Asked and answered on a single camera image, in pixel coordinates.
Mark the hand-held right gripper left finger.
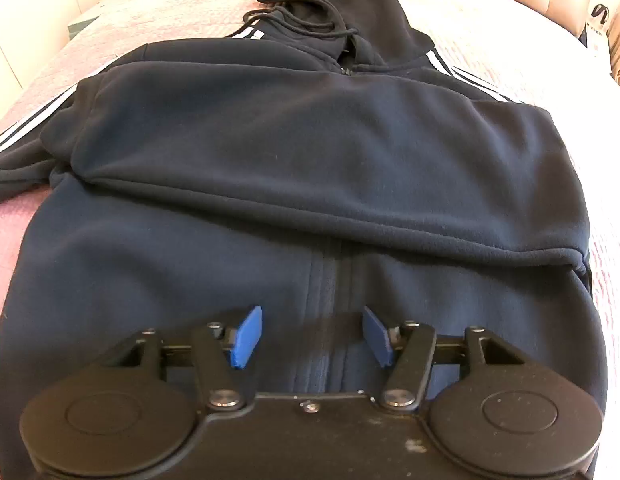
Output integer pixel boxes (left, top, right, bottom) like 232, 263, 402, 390
101, 306, 263, 409

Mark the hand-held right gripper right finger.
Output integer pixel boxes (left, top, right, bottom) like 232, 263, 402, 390
362, 306, 533, 409

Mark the navy hoodie with white stripes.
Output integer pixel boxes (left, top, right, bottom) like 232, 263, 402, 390
0, 0, 607, 480

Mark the pink bedspread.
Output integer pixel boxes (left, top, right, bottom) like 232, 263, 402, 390
0, 0, 620, 480

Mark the white paper tag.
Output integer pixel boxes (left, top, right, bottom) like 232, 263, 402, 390
578, 2, 613, 57

